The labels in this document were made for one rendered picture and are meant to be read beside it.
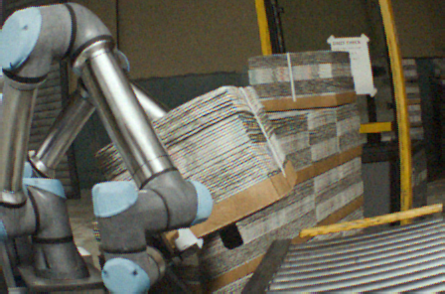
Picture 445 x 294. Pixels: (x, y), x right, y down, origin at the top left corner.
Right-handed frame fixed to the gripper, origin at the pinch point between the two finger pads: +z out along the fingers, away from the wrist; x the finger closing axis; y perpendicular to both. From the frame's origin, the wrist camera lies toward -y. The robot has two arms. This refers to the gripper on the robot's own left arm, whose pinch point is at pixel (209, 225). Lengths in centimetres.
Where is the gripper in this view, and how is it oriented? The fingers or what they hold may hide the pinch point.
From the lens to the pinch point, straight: 187.5
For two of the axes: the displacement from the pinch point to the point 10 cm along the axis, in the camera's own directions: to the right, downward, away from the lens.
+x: 8.8, -4.5, -1.7
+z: -1.6, 0.7, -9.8
